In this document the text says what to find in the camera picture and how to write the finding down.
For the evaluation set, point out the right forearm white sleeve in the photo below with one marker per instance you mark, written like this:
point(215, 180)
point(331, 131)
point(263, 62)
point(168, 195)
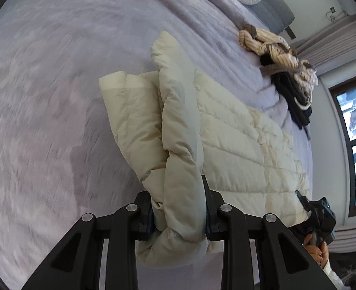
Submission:
point(338, 283)

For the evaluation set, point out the grey curtain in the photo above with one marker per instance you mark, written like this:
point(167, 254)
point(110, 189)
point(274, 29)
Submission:
point(331, 47)

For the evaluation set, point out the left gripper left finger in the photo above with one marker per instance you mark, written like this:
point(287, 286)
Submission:
point(98, 252)

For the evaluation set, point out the person's right hand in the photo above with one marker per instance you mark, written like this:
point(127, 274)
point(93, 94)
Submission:
point(319, 254)

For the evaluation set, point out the lavender bed blanket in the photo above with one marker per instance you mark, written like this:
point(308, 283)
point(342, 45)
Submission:
point(58, 157)

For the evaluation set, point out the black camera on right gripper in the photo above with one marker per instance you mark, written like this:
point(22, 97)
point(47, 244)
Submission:
point(324, 222)

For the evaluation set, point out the black garment on bed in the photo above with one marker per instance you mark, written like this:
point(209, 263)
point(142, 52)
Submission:
point(287, 87)

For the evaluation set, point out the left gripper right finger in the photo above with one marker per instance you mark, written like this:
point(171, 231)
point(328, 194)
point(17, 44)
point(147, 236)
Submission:
point(283, 262)

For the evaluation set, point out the cream puffer jacket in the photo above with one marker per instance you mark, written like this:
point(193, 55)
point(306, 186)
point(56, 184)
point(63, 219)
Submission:
point(177, 127)

